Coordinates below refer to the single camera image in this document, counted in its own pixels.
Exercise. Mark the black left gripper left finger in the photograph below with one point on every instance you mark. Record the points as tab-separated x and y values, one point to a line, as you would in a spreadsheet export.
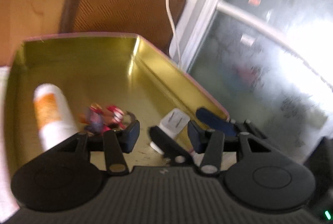
112	143

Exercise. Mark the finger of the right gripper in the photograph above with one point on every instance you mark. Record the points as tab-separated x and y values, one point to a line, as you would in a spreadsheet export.
171	149
215	122

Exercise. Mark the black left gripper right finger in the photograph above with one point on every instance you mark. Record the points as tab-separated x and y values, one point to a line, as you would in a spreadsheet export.
213	143

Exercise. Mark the white charger plug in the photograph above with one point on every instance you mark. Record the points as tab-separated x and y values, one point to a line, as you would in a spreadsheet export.
174	123

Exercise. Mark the white orange tube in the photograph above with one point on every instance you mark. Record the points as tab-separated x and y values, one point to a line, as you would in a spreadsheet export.
54	118

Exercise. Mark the pink macaron biscuit tin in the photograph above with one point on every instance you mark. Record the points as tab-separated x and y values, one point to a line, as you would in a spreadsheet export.
107	69

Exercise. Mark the frosted glass door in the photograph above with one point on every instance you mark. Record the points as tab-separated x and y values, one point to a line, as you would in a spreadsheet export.
268	61

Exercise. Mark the brown mesh chair back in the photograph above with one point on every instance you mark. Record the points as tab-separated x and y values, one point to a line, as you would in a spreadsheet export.
147	18

